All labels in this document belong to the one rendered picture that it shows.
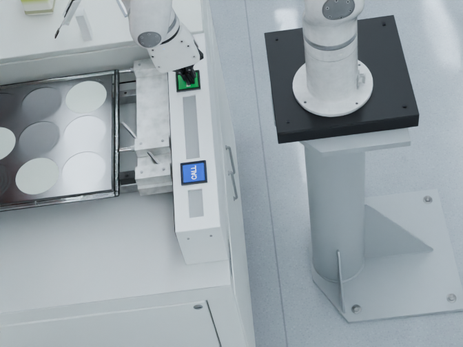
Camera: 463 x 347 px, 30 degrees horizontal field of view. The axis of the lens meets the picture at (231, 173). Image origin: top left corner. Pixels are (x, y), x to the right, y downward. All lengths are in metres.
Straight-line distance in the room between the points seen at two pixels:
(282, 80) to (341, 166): 0.28
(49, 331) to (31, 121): 0.50
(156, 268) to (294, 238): 1.02
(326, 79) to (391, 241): 0.86
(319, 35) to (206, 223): 0.47
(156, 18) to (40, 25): 0.59
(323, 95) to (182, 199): 0.44
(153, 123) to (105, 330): 0.49
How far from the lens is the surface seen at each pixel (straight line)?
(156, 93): 2.10
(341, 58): 1.93
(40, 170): 2.02
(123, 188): 2.00
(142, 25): 1.71
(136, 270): 1.91
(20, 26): 2.25
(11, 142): 2.09
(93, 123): 2.06
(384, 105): 2.04
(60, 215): 2.03
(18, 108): 2.15
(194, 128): 1.92
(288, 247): 2.83
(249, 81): 3.26
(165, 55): 1.90
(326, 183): 2.28
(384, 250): 2.75
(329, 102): 2.04
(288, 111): 2.04
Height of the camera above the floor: 2.45
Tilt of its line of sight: 55 degrees down
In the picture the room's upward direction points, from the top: 12 degrees counter-clockwise
